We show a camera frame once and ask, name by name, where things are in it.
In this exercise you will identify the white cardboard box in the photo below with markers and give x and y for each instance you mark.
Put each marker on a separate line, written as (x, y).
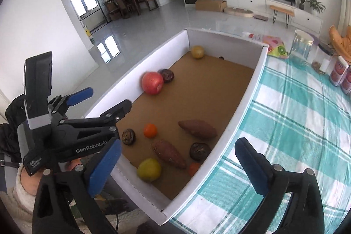
(192, 91)

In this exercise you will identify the small tangerine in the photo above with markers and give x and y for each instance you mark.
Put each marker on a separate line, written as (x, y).
(150, 131)
(194, 168)

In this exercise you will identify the red and white can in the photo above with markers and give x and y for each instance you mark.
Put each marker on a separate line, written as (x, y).
(347, 81)
(338, 71)

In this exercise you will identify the small green potted plant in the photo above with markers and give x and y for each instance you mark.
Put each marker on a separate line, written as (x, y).
(301, 3)

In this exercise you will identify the dark passion fruit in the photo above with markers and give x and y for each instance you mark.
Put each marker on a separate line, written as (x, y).
(166, 75)
(200, 151)
(127, 136)

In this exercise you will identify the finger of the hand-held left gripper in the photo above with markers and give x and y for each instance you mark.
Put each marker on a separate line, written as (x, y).
(118, 110)
(81, 94)

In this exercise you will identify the green-yellow round fruit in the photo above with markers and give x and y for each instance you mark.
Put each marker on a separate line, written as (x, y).
(149, 170)

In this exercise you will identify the wooden bench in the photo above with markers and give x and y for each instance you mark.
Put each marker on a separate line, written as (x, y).
(282, 10)

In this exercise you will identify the small yellow bin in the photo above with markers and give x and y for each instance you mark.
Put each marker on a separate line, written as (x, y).
(88, 33)

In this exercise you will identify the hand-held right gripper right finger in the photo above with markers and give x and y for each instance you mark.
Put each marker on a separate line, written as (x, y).
(252, 168)

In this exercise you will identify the fruit-print packet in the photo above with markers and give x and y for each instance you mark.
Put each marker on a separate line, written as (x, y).
(277, 47)

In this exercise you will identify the glass sliding door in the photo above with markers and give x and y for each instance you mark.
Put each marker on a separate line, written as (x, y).
(87, 1)

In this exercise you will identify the brown cardboard box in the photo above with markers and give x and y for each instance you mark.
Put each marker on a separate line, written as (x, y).
(209, 5)

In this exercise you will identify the black jacket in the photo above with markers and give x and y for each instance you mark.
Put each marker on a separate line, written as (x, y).
(15, 118)

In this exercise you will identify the clear glass jar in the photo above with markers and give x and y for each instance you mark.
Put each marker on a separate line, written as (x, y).
(325, 61)

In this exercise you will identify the glass jar with gold lid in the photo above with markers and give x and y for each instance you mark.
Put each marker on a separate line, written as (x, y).
(300, 50)

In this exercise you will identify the grey floor mat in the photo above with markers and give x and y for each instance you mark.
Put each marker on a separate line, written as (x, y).
(261, 17)

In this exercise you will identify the round beige pet bed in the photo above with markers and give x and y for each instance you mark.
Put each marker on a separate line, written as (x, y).
(238, 12)

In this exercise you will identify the teal checked tablecloth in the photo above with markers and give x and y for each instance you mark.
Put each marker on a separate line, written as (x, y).
(288, 127)

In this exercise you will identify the red apple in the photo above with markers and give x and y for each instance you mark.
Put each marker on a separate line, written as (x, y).
(152, 83)

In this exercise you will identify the orange cushioned chair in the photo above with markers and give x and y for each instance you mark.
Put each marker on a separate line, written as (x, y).
(340, 40)

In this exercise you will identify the sweet potato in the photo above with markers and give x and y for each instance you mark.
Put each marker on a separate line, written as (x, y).
(168, 153)
(197, 129)

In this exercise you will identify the person's left hand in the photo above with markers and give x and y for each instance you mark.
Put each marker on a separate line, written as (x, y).
(28, 182)

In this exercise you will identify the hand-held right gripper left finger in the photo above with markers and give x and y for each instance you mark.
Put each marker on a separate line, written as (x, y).
(104, 168)

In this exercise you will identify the brownish round fruit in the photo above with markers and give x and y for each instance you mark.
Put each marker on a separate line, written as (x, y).
(197, 52)

